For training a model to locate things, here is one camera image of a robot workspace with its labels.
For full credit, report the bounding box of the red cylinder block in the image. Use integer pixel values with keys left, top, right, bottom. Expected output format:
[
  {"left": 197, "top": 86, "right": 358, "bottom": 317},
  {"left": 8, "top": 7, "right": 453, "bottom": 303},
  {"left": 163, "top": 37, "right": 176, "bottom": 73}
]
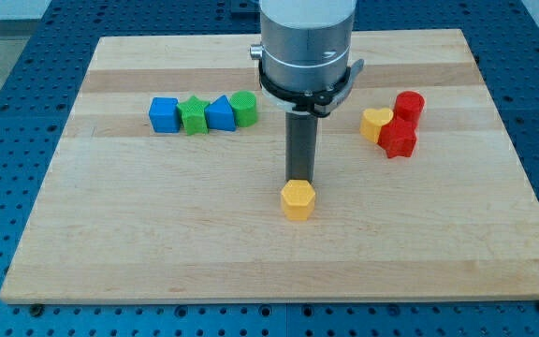
[{"left": 393, "top": 91, "right": 425, "bottom": 129}]

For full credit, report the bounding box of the green star block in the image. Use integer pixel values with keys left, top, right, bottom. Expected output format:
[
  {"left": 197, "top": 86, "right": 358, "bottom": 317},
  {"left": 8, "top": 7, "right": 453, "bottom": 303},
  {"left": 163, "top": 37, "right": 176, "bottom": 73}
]
[{"left": 177, "top": 95, "right": 210, "bottom": 135}]

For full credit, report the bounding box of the green cylinder block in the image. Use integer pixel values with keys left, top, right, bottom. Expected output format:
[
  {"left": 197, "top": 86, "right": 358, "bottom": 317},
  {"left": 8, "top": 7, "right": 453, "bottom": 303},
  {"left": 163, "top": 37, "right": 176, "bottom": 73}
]
[{"left": 229, "top": 91, "right": 258, "bottom": 127}]

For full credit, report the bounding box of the blue cube block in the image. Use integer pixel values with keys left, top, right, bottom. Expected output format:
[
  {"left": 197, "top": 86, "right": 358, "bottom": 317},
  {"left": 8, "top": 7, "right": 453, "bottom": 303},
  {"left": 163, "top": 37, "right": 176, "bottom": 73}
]
[{"left": 149, "top": 97, "right": 181, "bottom": 133}]

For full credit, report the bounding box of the wooden board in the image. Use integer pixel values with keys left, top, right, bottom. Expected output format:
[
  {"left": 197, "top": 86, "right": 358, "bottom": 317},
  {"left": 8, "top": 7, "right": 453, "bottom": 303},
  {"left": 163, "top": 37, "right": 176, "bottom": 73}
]
[{"left": 0, "top": 29, "right": 539, "bottom": 304}]

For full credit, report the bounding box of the black clamp ring with lever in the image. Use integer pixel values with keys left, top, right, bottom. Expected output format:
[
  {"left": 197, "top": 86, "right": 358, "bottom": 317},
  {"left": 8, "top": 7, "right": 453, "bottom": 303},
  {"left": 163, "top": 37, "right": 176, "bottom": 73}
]
[{"left": 256, "top": 58, "right": 365, "bottom": 119}]

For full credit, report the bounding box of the yellow heart block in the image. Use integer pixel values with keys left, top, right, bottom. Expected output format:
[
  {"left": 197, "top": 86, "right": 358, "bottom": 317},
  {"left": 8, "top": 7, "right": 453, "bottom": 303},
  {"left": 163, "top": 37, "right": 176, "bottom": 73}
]
[{"left": 359, "top": 108, "right": 394, "bottom": 143}]

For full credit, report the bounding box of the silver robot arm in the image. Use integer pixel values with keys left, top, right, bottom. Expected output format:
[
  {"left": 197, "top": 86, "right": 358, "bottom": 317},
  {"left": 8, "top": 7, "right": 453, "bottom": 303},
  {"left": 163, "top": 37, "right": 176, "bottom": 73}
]
[{"left": 250, "top": 0, "right": 357, "bottom": 93}]

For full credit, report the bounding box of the yellow hexagon block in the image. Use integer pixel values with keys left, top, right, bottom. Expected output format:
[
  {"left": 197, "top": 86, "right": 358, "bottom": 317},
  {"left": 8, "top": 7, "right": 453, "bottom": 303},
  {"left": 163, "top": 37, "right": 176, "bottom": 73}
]
[{"left": 281, "top": 180, "right": 316, "bottom": 221}]

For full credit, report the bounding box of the blue triangle block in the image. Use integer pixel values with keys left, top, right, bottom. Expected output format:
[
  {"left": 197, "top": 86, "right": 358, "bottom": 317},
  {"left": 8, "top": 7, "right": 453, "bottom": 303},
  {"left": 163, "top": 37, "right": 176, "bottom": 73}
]
[{"left": 204, "top": 95, "right": 237, "bottom": 131}]

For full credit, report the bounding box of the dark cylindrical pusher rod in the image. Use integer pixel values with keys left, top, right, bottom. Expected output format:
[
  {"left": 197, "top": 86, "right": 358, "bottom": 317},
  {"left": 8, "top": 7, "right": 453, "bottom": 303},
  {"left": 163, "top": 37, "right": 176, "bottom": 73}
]
[{"left": 285, "top": 112, "right": 317, "bottom": 182}]

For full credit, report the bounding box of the red star block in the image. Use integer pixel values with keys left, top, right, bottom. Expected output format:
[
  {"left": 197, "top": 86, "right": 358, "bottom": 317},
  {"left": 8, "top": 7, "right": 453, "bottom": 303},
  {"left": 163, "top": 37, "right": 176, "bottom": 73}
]
[{"left": 378, "top": 117, "right": 416, "bottom": 158}]

